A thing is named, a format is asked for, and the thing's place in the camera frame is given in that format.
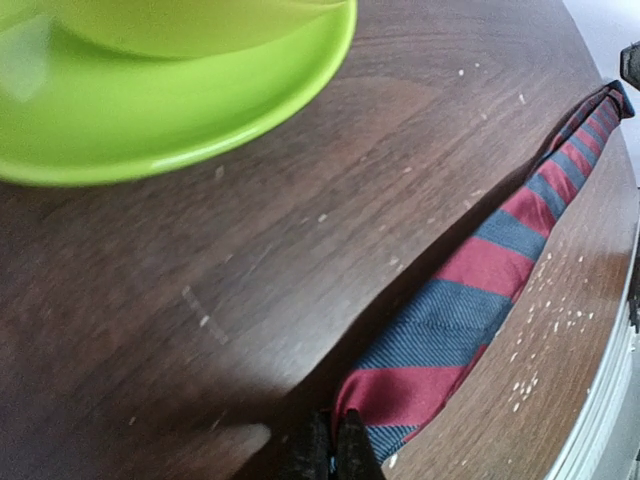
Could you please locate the lime green plate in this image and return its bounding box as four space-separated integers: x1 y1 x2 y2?
1 1 357 187

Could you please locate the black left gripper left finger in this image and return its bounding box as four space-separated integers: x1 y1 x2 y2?
287 411 330 480

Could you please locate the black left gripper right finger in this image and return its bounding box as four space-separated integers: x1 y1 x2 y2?
335 409 385 480

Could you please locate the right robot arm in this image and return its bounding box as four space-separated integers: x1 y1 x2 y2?
619 42 640 90

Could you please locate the red navy striped tie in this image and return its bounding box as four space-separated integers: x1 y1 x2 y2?
331 81 634 465

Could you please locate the lime green bowl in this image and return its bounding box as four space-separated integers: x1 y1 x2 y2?
40 0 346 59

